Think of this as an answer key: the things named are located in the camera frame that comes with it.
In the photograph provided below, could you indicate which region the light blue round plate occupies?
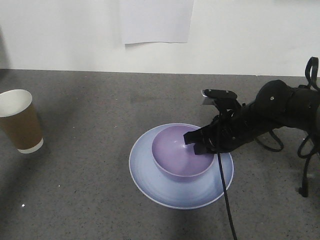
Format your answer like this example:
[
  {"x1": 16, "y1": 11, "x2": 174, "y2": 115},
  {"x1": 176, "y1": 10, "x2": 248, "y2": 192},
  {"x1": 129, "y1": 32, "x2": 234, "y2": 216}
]
[{"x1": 129, "y1": 123, "x2": 234, "y2": 210}]

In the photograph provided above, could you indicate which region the white paper sheet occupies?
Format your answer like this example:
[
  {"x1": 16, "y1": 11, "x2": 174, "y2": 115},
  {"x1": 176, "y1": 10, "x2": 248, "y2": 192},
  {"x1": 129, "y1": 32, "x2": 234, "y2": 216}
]
[{"x1": 119, "y1": 0, "x2": 194, "y2": 45}]

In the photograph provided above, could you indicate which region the brown paper cup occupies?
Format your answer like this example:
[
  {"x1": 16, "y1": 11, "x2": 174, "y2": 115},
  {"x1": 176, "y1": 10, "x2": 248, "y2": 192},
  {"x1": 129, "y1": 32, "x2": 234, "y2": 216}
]
[{"x1": 0, "y1": 89, "x2": 44, "y2": 154}]

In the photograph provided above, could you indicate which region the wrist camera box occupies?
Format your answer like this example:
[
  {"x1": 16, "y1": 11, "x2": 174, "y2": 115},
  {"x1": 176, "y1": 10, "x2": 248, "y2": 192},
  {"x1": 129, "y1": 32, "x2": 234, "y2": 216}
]
[{"x1": 201, "y1": 89, "x2": 238, "y2": 105}]

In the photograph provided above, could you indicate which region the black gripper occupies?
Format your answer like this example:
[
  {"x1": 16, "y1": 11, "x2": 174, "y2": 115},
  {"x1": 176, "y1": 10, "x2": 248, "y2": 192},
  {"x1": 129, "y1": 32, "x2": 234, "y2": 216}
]
[{"x1": 183, "y1": 99, "x2": 273, "y2": 155}]

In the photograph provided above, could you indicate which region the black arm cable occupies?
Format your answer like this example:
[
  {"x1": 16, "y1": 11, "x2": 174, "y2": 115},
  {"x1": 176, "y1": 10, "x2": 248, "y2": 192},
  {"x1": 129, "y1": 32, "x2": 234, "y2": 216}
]
[{"x1": 216, "y1": 107, "x2": 239, "y2": 240}]

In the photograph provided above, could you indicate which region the lilac plastic bowl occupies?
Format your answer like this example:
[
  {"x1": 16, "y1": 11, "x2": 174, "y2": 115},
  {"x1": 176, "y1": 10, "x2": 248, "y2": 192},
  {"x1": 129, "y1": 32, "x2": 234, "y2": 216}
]
[{"x1": 151, "y1": 123, "x2": 215, "y2": 182}]

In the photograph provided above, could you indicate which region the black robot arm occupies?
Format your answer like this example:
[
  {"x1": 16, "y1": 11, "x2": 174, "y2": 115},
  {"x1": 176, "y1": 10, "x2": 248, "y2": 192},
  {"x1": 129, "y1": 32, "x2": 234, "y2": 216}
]
[{"x1": 183, "y1": 80, "x2": 320, "y2": 155}]

